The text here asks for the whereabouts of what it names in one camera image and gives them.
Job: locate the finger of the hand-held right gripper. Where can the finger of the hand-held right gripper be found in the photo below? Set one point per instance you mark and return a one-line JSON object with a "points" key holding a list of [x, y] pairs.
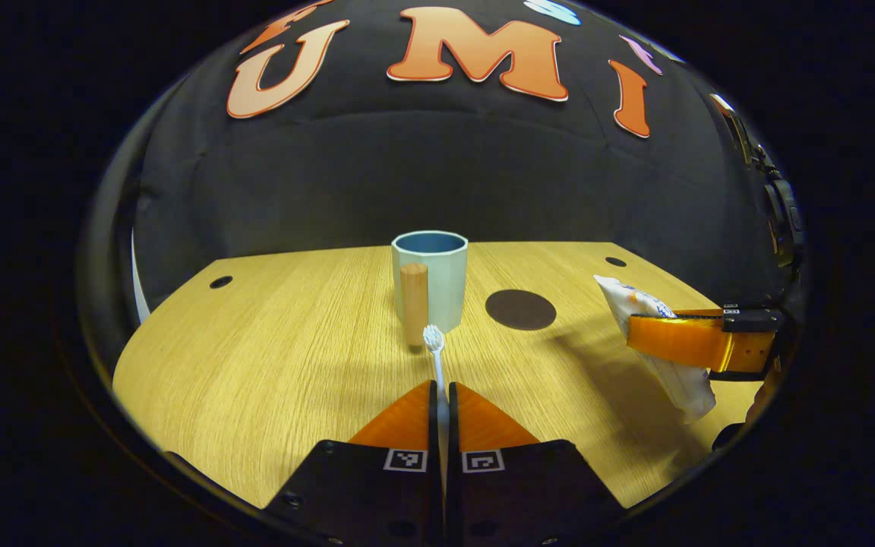
{"points": [[673, 338]]}

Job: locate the dark round coaster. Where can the dark round coaster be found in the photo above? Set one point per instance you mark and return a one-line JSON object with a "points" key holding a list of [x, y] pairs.
{"points": [[521, 310]]}

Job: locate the white toothbrush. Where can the white toothbrush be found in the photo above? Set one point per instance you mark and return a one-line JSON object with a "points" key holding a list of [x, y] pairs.
{"points": [[434, 339]]}

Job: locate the black backdrop cloth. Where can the black backdrop cloth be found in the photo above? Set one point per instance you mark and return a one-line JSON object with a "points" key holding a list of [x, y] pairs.
{"points": [[331, 175]]}

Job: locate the white toothpaste tube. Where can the white toothpaste tube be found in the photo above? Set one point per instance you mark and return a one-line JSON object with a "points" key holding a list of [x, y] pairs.
{"points": [[684, 387]]}

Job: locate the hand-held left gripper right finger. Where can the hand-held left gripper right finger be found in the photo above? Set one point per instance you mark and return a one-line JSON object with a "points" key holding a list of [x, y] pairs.
{"points": [[460, 501]]}

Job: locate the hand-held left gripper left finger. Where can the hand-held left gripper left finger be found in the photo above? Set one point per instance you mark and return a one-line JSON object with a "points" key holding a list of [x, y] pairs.
{"points": [[422, 501]]}

